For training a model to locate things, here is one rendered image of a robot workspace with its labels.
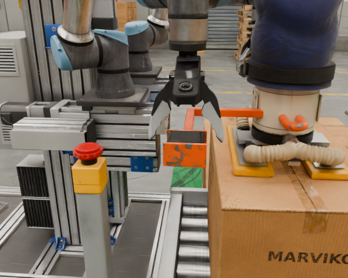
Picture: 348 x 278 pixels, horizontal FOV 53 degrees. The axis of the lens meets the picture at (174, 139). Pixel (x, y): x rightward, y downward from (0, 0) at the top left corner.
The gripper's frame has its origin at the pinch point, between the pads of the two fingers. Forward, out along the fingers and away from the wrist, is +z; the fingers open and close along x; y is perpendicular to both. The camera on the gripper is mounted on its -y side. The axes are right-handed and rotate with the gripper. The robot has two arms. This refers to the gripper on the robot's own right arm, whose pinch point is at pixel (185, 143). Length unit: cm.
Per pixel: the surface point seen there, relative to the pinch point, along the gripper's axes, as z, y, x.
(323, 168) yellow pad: 12.0, 15.7, -34.0
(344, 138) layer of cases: 54, 152, -94
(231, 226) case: 18.7, -1.6, -10.3
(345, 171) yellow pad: 12.0, 14.2, -38.9
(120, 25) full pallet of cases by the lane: 23, 757, 192
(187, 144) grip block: -1.4, -4.0, -0.6
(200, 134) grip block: -1.5, 1.3, -3.1
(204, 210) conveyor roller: 54, 60, -5
